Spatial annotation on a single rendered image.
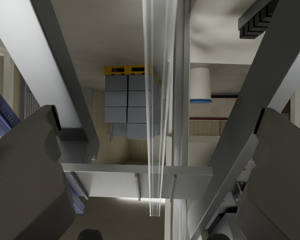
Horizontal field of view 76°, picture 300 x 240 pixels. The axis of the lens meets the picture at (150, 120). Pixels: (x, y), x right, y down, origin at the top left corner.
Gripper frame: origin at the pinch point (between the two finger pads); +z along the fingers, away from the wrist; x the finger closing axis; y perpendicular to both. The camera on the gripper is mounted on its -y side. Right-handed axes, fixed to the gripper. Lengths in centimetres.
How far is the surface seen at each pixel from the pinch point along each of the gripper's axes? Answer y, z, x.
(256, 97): 4.7, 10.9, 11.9
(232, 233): 32.5, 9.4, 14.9
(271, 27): -2.6, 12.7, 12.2
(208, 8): -3, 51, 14
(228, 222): 32.2, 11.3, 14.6
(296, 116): 47, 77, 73
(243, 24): 1, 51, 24
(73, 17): 10, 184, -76
